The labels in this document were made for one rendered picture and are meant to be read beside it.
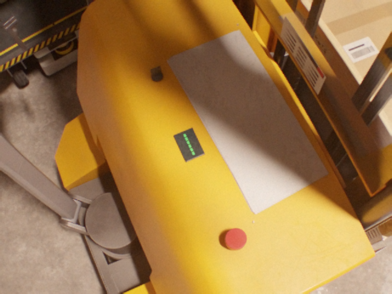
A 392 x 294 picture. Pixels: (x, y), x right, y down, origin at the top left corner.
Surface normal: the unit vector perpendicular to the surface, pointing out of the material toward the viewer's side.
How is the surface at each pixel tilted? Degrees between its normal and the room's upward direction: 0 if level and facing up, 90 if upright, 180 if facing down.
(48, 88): 0
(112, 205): 0
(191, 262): 45
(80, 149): 22
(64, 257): 0
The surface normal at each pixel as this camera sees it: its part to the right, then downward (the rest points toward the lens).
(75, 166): -0.36, -0.18
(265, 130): -0.02, -0.36
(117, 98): -0.66, 0.02
